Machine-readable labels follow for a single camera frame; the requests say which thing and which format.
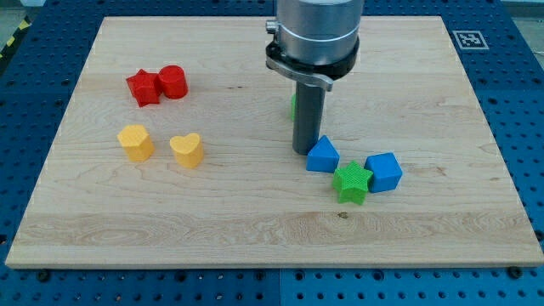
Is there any black clamp ring with lever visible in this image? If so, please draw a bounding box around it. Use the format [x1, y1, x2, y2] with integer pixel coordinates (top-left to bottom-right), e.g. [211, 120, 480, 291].
[265, 20, 360, 91]

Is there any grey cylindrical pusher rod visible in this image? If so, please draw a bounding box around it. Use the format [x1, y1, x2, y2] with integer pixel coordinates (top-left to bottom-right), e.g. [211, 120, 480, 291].
[292, 82, 326, 156]

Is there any green circle block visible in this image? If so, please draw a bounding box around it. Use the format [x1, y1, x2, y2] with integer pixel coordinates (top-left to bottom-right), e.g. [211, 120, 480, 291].
[290, 93, 297, 122]

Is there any blue triangle block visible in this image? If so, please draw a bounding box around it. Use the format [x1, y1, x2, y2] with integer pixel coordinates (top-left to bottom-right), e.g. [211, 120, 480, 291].
[306, 135, 340, 173]

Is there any green star block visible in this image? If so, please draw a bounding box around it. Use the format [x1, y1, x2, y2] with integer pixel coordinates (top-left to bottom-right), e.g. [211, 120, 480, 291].
[332, 161, 373, 205]

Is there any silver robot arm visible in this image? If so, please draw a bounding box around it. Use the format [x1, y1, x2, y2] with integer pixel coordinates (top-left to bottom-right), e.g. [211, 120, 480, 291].
[265, 0, 364, 156]

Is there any red star block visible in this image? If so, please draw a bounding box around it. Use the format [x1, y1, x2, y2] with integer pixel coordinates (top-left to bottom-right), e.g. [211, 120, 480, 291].
[126, 69, 162, 107]

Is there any blue cube block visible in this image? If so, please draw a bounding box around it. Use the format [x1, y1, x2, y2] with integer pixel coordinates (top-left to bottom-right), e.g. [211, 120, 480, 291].
[364, 152, 403, 193]

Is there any yellow heart block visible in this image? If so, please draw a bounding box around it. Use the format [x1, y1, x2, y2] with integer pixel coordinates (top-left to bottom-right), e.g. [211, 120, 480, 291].
[169, 133, 204, 168]

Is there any red cylinder block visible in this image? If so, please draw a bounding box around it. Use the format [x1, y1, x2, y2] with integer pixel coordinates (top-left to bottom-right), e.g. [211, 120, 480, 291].
[158, 65, 189, 99]

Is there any wooden board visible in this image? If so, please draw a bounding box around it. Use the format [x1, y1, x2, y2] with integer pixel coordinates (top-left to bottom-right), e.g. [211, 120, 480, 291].
[6, 16, 543, 269]

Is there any fiducial marker tag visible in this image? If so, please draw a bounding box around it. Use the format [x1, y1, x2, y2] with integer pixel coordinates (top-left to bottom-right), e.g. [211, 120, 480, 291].
[452, 30, 489, 50]

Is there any yellow pentagon block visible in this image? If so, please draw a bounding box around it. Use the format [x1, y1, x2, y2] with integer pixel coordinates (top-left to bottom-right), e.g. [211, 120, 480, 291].
[117, 124, 155, 162]

